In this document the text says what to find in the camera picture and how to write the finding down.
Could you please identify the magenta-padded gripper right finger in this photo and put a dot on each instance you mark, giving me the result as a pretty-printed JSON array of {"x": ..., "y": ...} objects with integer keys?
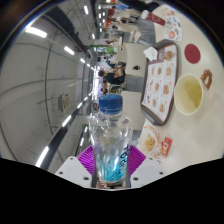
[{"x": 146, "y": 171}]

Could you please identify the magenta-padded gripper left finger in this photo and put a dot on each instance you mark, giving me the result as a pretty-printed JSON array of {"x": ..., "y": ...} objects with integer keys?
[{"x": 71, "y": 171}]

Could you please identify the clear bottle with blue cap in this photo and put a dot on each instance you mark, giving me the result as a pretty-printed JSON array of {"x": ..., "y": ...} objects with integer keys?
[{"x": 111, "y": 133}]

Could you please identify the fries paper bag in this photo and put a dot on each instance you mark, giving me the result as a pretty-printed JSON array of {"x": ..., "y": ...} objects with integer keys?
[{"x": 150, "y": 141}]

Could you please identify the red sauce packet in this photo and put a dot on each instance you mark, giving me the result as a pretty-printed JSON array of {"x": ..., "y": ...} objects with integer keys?
[{"x": 166, "y": 146}]

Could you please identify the dark brown food tray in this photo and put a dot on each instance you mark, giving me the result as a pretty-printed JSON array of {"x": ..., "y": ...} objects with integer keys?
[{"x": 154, "y": 118}]

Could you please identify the cream chair with round hole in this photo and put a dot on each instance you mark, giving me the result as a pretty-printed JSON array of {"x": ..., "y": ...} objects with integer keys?
[
  {"x": 133, "y": 55},
  {"x": 135, "y": 106}
]

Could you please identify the ceiling air conditioner unit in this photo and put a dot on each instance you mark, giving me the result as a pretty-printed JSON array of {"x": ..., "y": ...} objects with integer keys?
[{"x": 64, "y": 102}]

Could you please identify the printed paper tray liner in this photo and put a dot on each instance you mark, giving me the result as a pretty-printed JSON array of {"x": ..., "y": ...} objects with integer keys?
[{"x": 160, "y": 86}]

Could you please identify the person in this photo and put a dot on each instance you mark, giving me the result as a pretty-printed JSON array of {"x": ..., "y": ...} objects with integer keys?
[{"x": 113, "y": 78}]

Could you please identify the white crumpled napkin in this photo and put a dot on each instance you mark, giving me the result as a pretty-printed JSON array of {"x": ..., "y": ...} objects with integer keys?
[{"x": 150, "y": 53}]

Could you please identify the flat round red coaster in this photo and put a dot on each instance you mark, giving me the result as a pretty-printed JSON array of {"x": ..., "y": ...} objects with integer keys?
[{"x": 192, "y": 54}]

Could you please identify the group of ceiling lights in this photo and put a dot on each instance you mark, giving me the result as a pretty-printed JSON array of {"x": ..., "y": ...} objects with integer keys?
[{"x": 36, "y": 32}]

